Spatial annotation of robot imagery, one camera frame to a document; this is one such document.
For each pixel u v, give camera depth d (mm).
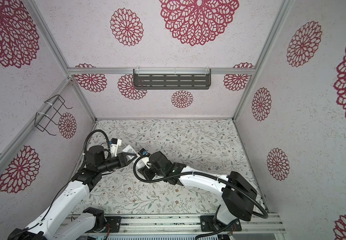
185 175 539
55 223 422
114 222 745
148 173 675
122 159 684
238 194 431
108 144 687
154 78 955
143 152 663
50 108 777
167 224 750
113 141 702
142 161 673
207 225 730
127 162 696
